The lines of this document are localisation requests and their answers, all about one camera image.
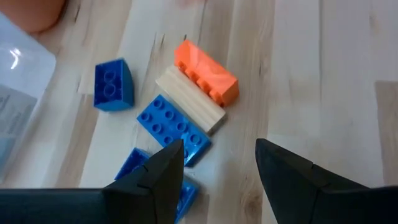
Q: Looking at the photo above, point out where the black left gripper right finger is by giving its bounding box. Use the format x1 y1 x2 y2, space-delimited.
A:
255 139 369 224

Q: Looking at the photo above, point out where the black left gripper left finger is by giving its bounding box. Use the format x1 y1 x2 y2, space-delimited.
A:
102 139 185 224

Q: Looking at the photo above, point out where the light wooden block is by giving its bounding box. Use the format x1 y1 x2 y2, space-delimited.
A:
155 64 227 135

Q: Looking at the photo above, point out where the small blue toy brick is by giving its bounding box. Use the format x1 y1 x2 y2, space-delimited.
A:
93 58 136 112

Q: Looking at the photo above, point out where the orange toy brick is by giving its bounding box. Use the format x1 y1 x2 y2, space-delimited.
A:
173 39 240 108

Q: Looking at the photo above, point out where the clear plastic bin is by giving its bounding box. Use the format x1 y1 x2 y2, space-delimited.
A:
0 12 57 184

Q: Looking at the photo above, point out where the orange plastic bin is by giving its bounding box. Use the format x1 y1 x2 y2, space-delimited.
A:
0 0 68 34

